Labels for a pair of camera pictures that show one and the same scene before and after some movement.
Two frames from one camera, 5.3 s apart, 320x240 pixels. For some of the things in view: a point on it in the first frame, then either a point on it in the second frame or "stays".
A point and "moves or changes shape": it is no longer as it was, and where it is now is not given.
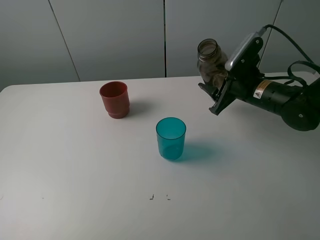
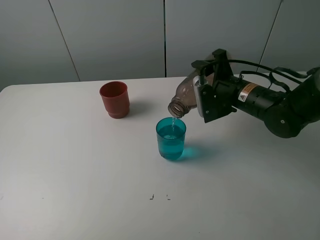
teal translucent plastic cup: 171,132 stays
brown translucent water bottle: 211,58 moves or changes shape
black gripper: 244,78 to 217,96
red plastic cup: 115,98 stays
